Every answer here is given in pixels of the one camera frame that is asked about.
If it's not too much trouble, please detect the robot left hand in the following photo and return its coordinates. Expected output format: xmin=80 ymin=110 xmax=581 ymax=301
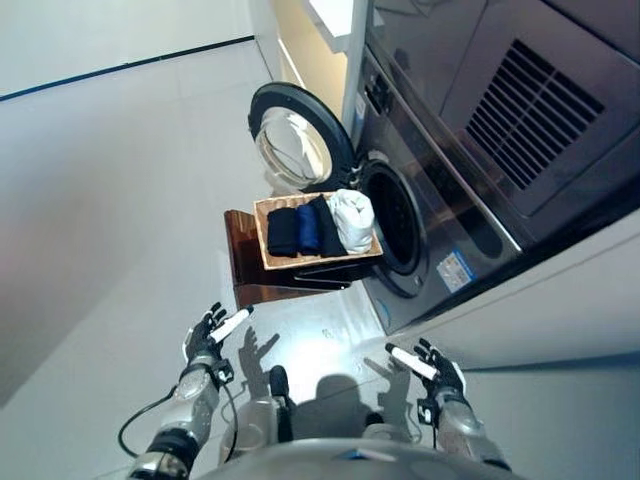
xmin=182 ymin=301 xmax=255 ymax=371

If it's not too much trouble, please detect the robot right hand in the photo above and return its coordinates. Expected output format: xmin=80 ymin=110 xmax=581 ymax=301
xmin=384 ymin=338 xmax=469 ymax=401

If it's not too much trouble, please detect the blue garment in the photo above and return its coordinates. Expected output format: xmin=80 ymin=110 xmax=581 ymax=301
xmin=295 ymin=203 xmax=322 ymax=254

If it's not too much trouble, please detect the dark navy garment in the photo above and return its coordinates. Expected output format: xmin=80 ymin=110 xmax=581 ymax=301
xmin=310 ymin=195 xmax=349 ymax=260

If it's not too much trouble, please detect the white garment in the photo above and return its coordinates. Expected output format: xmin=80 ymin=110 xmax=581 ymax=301
xmin=329 ymin=188 xmax=376 ymax=256

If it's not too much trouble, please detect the silver robot right leg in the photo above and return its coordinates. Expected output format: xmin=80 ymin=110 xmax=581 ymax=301
xmin=362 ymin=409 xmax=416 ymax=446

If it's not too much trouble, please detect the silver robot leg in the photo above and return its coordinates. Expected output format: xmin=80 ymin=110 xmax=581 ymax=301
xmin=362 ymin=409 xmax=416 ymax=446
xmin=219 ymin=364 xmax=296 ymax=461

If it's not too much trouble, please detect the glossy brown wooden stool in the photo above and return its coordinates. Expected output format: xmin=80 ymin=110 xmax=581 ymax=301
xmin=223 ymin=208 xmax=371 ymax=307

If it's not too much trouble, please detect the silver robot left leg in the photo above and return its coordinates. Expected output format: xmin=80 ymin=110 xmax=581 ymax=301
xmin=219 ymin=364 xmax=296 ymax=461

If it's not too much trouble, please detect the blue white info sticker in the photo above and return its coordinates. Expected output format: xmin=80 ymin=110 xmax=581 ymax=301
xmin=436 ymin=252 xmax=474 ymax=296

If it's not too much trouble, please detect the woven wicker laundry basket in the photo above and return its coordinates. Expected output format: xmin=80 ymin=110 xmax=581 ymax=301
xmin=253 ymin=191 xmax=385 ymax=272

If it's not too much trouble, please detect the folded black garment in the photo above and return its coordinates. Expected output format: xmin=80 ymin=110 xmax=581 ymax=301
xmin=266 ymin=207 xmax=301 ymax=259

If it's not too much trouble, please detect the grey robot torso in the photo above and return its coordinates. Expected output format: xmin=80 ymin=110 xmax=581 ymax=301
xmin=194 ymin=437 xmax=526 ymax=480

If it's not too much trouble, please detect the round glass washer door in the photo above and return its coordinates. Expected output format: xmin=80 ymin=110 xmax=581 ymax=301
xmin=248 ymin=82 xmax=359 ymax=194

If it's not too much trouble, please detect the white and beige cabinet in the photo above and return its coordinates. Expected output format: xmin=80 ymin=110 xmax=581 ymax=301
xmin=249 ymin=0 xmax=371 ymax=119

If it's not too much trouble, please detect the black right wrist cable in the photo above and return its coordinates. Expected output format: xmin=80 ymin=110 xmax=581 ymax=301
xmin=417 ymin=417 xmax=444 ymax=451

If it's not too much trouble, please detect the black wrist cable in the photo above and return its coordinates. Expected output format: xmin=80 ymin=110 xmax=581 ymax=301
xmin=417 ymin=417 xmax=444 ymax=451
xmin=118 ymin=379 xmax=241 ymax=461

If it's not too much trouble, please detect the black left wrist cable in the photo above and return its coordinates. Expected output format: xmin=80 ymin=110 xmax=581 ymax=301
xmin=118 ymin=379 xmax=241 ymax=461

